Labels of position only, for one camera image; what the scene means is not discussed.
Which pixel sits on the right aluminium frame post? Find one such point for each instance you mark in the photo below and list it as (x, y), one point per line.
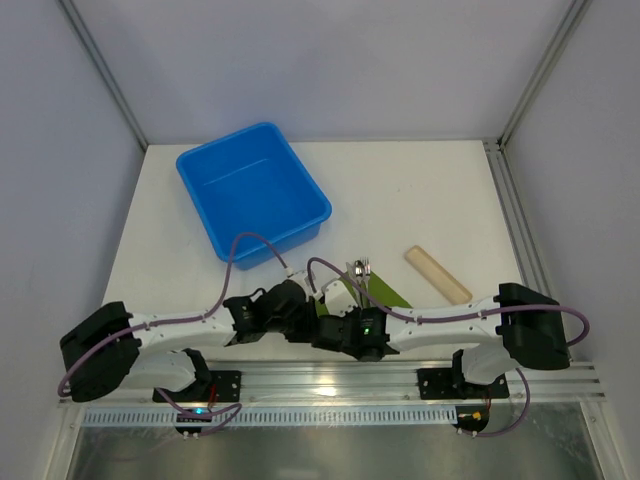
(551, 55)

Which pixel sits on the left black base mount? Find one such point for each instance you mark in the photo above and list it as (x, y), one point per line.
(215, 385)

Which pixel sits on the right aluminium side rail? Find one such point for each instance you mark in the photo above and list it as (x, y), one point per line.
(525, 240)

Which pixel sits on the white slotted cable duct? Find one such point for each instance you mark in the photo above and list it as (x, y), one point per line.
(292, 416)

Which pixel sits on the silver spoon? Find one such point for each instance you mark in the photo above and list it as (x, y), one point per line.
(359, 274)

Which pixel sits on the aluminium front rail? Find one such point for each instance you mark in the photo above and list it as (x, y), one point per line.
(288, 383)

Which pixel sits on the beige cutlery tray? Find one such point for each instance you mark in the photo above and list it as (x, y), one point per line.
(439, 277)

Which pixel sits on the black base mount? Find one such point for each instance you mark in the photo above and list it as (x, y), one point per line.
(449, 384)
(215, 385)

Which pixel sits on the aluminium frame post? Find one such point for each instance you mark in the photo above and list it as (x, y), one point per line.
(551, 55)
(80, 29)

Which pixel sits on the silver table knife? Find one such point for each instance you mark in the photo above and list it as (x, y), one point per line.
(351, 276)

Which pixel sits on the left aluminium frame post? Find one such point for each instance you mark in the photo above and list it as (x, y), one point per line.
(80, 29)

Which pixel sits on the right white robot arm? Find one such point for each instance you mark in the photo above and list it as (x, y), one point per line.
(482, 356)

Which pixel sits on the blue plastic bin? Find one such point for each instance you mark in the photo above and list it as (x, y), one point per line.
(253, 181)

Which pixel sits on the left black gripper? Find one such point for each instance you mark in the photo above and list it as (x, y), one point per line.
(302, 310)

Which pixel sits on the green paper napkin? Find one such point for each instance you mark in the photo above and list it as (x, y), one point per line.
(381, 291)

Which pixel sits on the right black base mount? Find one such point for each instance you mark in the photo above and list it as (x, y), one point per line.
(449, 384)

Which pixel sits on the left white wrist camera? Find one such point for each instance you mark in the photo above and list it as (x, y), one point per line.
(300, 277)

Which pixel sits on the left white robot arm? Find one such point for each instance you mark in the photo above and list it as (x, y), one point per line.
(113, 347)

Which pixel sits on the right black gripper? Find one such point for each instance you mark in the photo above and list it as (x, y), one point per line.
(326, 331)

